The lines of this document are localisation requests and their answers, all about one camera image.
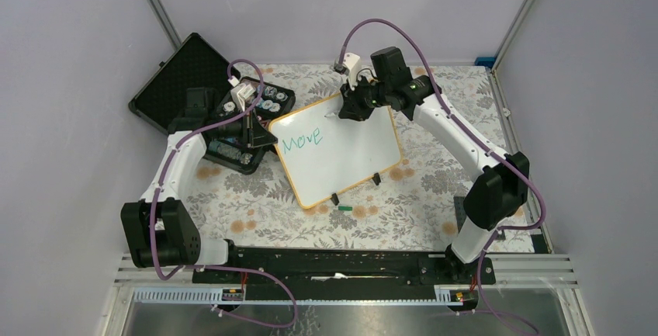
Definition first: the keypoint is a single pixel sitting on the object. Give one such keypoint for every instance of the black whiteboard foot clip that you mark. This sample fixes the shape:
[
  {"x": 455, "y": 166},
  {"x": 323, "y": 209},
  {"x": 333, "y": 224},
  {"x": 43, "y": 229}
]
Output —
[
  {"x": 334, "y": 199},
  {"x": 377, "y": 179}
]

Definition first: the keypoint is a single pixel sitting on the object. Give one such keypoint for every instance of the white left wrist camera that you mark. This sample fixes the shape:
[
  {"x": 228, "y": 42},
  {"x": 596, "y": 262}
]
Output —
[{"x": 241, "y": 93}]

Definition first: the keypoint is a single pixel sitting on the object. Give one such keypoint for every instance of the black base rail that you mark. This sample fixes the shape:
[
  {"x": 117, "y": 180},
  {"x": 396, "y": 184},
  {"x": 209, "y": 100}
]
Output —
[{"x": 337, "y": 275}]

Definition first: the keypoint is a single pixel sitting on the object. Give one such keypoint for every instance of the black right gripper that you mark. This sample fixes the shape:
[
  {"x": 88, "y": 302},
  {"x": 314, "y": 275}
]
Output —
[{"x": 352, "y": 109}]

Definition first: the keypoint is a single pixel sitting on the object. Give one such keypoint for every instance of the blue corner bracket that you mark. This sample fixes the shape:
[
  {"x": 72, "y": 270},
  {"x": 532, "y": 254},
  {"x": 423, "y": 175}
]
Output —
[{"x": 487, "y": 62}]

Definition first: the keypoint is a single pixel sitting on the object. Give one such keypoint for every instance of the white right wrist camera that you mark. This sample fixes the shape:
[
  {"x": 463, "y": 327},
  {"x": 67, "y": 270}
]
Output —
[{"x": 349, "y": 65}]

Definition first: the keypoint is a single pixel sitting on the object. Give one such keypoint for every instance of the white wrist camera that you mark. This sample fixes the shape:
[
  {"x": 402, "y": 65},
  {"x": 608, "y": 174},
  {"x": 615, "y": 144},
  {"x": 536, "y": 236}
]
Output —
[
  {"x": 349, "y": 65},
  {"x": 241, "y": 93}
]

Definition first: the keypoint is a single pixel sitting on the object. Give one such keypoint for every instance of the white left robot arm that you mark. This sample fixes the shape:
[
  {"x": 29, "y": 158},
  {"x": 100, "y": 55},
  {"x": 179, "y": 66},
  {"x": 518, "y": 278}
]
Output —
[{"x": 158, "y": 228}]

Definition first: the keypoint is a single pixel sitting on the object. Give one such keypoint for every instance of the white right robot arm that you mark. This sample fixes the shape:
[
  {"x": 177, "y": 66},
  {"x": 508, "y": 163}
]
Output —
[{"x": 499, "y": 178}]

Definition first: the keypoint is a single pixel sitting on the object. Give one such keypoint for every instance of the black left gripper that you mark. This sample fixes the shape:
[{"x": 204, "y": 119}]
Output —
[{"x": 254, "y": 133}]

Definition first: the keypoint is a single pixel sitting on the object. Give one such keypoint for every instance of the yellow framed whiteboard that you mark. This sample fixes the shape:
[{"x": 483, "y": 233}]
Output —
[{"x": 322, "y": 156}]

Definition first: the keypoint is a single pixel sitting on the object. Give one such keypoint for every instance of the grey lego baseplate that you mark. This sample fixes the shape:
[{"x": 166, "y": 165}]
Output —
[{"x": 460, "y": 213}]

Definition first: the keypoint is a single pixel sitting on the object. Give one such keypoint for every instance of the black poker chip case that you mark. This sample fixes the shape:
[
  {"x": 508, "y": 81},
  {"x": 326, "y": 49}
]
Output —
[{"x": 195, "y": 64}]

